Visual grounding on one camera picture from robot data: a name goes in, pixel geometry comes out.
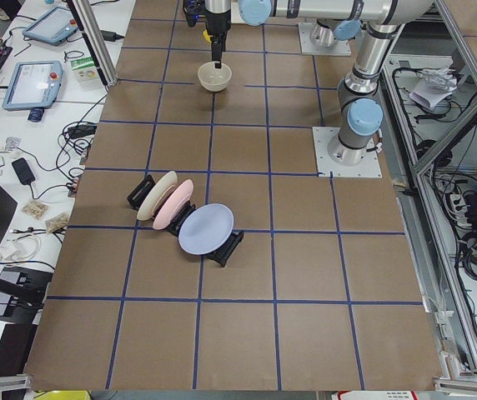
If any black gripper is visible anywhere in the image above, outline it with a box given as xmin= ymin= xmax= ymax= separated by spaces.
xmin=183 ymin=0 xmax=231 ymax=69

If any white ceramic bowl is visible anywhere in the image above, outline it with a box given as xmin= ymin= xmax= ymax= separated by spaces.
xmin=197 ymin=62 xmax=232 ymax=93

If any yellow lemon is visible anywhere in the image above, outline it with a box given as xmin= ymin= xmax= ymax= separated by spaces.
xmin=203 ymin=30 xmax=211 ymax=43

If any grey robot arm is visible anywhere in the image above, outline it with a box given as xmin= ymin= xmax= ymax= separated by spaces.
xmin=238 ymin=1 xmax=431 ymax=167
xmin=183 ymin=1 xmax=364 ymax=69

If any black power adapter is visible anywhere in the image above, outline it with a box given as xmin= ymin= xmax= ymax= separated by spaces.
xmin=100 ymin=30 xmax=124 ymax=42

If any green white carton box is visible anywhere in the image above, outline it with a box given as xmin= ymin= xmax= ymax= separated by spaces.
xmin=70 ymin=57 xmax=99 ymax=82

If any pink plate in rack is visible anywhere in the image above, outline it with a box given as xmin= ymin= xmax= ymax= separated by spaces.
xmin=153 ymin=179 xmax=193 ymax=230

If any far blue teach pendant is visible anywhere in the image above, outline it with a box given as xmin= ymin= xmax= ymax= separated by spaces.
xmin=23 ymin=7 xmax=78 ymax=46

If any blue teach pendant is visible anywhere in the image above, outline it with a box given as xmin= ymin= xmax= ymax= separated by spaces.
xmin=3 ymin=60 xmax=63 ymax=111
xmin=23 ymin=7 xmax=78 ymax=46

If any cream plate in rack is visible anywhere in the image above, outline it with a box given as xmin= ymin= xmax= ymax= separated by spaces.
xmin=137 ymin=171 xmax=178 ymax=221

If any lavender plate in rack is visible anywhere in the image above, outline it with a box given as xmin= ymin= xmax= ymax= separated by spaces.
xmin=178 ymin=203 xmax=234 ymax=255

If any near blue teach pendant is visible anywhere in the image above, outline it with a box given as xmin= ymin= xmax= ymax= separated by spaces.
xmin=3 ymin=60 xmax=63 ymax=111

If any black plate rack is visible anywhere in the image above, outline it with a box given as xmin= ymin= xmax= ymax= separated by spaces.
xmin=127 ymin=171 xmax=244 ymax=268

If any black phone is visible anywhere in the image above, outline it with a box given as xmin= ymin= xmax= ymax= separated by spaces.
xmin=12 ymin=157 xmax=36 ymax=186

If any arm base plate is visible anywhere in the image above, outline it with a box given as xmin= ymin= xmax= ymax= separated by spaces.
xmin=312 ymin=127 xmax=382 ymax=179
xmin=298 ymin=21 xmax=351 ymax=57

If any aluminium frame post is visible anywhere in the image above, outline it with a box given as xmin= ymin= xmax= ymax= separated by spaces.
xmin=67 ymin=0 xmax=118 ymax=88

